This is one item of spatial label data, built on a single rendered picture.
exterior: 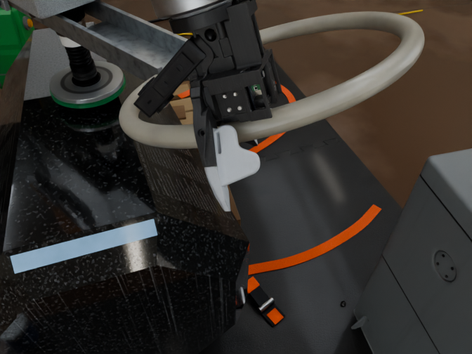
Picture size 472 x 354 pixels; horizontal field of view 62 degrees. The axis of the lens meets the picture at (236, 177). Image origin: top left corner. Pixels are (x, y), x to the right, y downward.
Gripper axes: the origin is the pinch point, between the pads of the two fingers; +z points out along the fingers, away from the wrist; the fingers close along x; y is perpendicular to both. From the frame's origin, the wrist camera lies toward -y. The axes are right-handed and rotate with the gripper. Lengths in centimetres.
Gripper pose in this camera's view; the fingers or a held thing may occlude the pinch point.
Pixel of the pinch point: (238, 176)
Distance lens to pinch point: 50.0
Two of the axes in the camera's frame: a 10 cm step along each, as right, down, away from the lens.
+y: 9.3, -1.1, -3.6
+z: 2.8, 8.3, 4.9
